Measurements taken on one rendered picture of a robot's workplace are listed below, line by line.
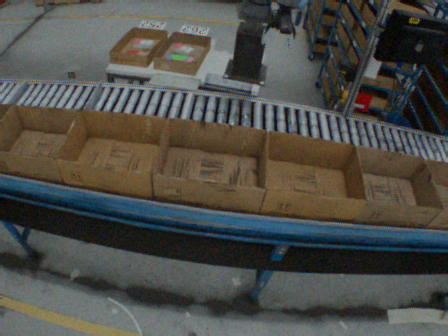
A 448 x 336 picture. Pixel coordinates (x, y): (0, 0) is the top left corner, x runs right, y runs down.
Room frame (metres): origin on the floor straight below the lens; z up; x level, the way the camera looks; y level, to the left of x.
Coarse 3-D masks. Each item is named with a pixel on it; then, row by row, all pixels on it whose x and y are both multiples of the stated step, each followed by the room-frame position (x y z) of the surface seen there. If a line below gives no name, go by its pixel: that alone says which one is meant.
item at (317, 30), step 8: (312, 0) 4.26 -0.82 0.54; (320, 0) 3.73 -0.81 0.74; (328, 8) 3.52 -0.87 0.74; (312, 16) 4.16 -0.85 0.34; (320, 16) 3.48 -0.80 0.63; (304, 24) 4.44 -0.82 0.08; (312, 24) 3.87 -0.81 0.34; (320, 24) 3.94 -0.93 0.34; (328, 24) 3.51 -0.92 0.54; (312, 32) 3.68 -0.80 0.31; (320, 32) 3.68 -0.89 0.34; (328, 32) 3.74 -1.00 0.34; (328, 40) 3.51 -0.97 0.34; (336, 40) 3.55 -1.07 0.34; (312, 48) 3.48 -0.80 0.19; (312, 56) 3.50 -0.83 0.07
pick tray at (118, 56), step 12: (132, 36) 2.15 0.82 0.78; (144, 36) 2.16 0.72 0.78; (156, 36) 2.15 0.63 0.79; (120, 48) 1.95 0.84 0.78; (132, 48) 1.99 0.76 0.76; (144, 48) 2.00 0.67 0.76; (156, 48) 1.92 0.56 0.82; (120, 60) 1.78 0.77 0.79; (132, 60) 1.77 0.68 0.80; (144, 60) 1.76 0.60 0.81
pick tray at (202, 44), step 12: (180, 36) 2.12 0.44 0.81; (192, 36) 2.11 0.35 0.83; (204, 36) 2.10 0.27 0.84; (168, 48) 2.02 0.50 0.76; (204, 48) 1.92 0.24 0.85; (156, 60) 1.75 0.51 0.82; (168, 60) 1.74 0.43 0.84; (180, 60) 1.74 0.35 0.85; (180, 72) 1.73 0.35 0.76; (192, 72) 1.73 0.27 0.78
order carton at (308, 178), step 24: (288, 144) 1.00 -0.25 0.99; (312, 144) 1.01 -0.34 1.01; (336, 144) 1.01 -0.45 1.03; (288, 168) 0.96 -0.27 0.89; (312, 168) 0.99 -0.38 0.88; (336, 168) 1.01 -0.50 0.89; (360, 168) 0.89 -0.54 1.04; (288, 192) 0.71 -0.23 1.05; (312, 192) 0.86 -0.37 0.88; (336, 192) 0.87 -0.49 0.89; (360, 192) 0.79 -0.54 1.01; (288, 216) 0.72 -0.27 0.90; (312, 216) 0.72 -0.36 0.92; (336, 216) 0.72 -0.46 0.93
